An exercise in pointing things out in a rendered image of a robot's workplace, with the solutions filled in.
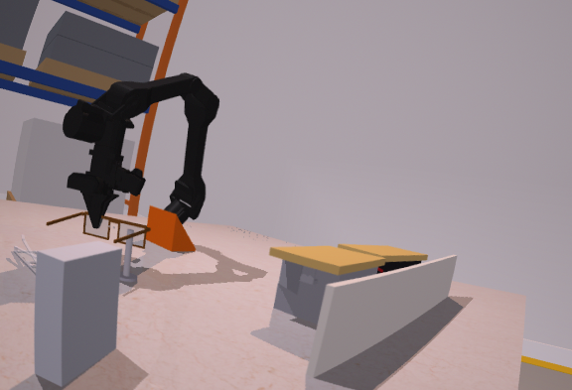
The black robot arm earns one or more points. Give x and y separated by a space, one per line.
104 121

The white flat rectangular panel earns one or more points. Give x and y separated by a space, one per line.
358 313

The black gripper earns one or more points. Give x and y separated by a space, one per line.
94 184

